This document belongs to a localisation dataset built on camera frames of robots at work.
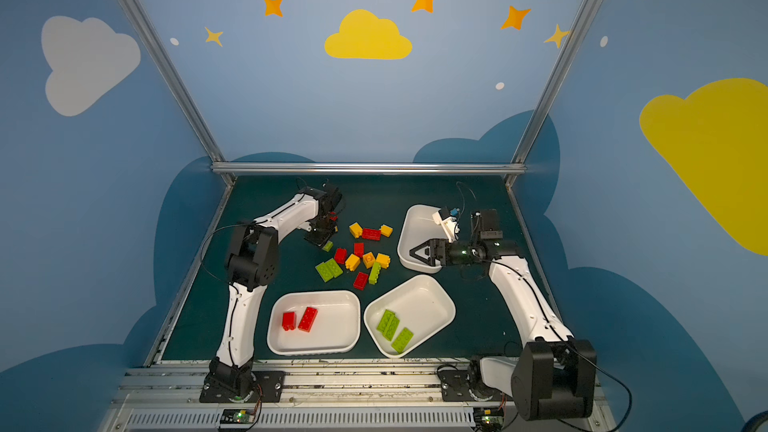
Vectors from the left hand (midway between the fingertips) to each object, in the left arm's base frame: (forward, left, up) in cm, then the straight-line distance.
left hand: (328, 237), depth 102 cm
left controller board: (-52, +15, -2) cm, 54 cm away
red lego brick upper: (+2, -15, 0) cm, 15 cm away
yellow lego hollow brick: (-9, -15, +1) cm, 18 cm away
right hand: (-16, -30, +18) cm, 39 cm away
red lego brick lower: (-17, -12, +1) cm, 21 cm away
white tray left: (-31, -6, -1) cm, 31 cm away
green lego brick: (-30, -22, +2) cm, 37 cm away
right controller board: (-50, -46, -2) cm, 68 cm away
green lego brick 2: (-33, -25, -1) cm, 42 cm away
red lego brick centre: (-8, -5, +2) cm, 10 cm away
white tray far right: (+5, -32, 0) cm, 33 cm away
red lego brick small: (-29, +7, +1) cm, 30 cm away
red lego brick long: (-28, +2, +1) cm, 28 cm away
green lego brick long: (-30, -21, +2) cm, 37 cm away
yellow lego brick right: (-8, -19, 0) cm, 21 cm away
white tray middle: (-27, -27, -1) cm, 38 cm away
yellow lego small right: (+3, -20, 0) cm, 21 cm away
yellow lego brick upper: (+3, -10, 0) cm, 10 cm away
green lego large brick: (-12, -2, -1) cm, 12 cm away
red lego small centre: (-6, -11, +1) cm, 13 cm away
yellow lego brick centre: (-10, -9, +1) cm, 14 cm away
